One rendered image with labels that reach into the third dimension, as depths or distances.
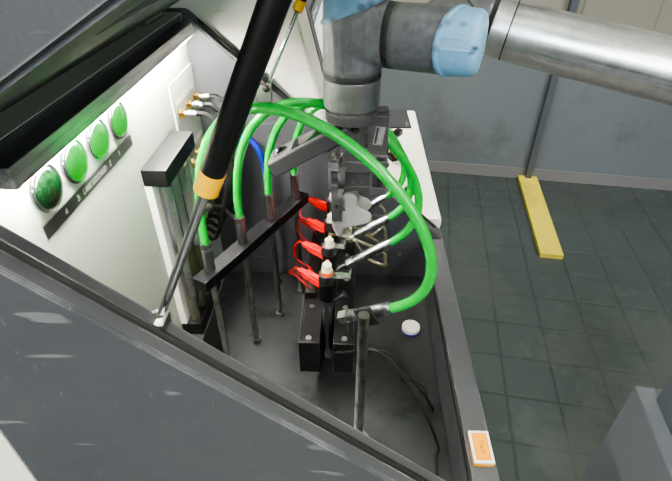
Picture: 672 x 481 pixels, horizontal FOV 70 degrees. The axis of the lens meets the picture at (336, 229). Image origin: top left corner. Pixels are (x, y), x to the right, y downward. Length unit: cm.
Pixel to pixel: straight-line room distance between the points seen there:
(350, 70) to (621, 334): 213
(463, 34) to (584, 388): 185
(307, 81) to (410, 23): 48
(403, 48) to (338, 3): 9
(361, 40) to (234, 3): 46
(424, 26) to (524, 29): 16
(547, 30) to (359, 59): 24
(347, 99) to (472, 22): 17
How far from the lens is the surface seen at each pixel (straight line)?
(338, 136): 56
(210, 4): 102
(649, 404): 119
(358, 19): 59
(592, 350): 241
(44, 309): 46
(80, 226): 64
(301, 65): 101
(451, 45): 56
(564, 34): 69
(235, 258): 87
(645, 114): 355
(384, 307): 68
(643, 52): 70
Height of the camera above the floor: 163
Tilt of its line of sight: 36 degrees down
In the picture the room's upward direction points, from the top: straight up
